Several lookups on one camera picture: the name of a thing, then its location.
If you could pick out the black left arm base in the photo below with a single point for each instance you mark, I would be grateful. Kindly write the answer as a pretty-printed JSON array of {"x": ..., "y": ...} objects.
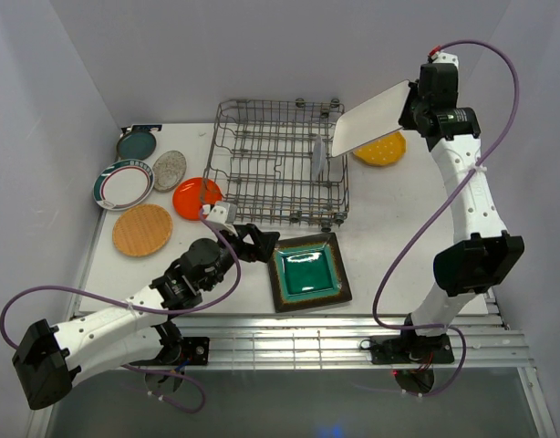
[{"x": 186, "y": 351}]

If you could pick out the green square glazed plate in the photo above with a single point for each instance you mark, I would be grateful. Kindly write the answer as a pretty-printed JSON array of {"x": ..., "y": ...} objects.
[{"x": 308, "y": 272}]

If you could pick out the speckled beige oval plate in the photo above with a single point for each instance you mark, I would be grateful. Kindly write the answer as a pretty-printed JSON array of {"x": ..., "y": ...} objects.
[{"x": 169, "y": 170}]

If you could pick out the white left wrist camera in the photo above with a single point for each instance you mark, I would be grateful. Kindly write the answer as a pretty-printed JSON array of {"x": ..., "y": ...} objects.
[{"x": 221, "y": 213}]

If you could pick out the yellow polka dot plate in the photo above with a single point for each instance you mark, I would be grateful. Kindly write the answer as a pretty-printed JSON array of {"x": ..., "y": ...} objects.
[{"x": 383, "y": 152}]

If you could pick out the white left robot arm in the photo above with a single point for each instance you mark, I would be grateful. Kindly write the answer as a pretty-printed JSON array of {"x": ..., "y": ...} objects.
[{"x": 51, "y": 360}]

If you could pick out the grey wire dish rack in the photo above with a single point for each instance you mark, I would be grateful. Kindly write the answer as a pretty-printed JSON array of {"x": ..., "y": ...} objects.
[{"x": 260, "y": 157}]

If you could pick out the woven bamboo round plate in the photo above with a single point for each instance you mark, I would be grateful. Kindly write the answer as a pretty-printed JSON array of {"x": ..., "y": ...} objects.
[{"x": 142, "y": 230}]

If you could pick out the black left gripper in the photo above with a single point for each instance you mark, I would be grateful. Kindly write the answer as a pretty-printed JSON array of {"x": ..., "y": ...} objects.
[{"x": 264, "y": 242}]

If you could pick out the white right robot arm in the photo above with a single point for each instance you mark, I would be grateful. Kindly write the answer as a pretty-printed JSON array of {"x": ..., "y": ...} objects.
[{"x": 483, "y": 251}]

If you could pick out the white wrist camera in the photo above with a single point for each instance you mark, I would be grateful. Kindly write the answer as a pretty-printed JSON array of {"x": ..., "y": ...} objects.
[
  {"x": 438, "y": 56},
  {"x": 221, "y": 213}
]

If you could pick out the dark teal round plate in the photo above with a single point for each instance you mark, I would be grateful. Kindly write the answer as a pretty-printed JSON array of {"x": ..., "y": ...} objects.
[{"x": 136, "y": 144}]

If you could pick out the orange round plate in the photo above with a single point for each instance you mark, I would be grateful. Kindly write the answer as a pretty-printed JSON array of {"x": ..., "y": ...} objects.
[{"x": 191, "y": 195}]

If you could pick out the white plate striped rim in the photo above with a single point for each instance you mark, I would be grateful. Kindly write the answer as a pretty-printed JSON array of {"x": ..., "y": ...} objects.
[{"x": 123, "y": 184}]

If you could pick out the black label back left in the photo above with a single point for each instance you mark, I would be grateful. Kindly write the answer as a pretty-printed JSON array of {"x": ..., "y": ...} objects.
[{"x": 145, "y": 127}]

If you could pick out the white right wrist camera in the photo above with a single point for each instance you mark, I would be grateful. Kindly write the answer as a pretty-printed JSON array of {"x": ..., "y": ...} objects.
[{"x": 438, "y": 56}]

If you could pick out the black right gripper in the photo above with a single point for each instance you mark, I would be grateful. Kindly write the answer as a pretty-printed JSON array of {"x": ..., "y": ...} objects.
[{"x": 406, "y": 119}]

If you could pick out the white rectangular plate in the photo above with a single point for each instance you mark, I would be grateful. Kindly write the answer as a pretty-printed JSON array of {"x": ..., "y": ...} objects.
[{"x": 375, "y": 118}]

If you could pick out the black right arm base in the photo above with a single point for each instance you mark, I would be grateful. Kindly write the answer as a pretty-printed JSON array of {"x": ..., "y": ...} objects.
[{"x": 407, "y": 348}]

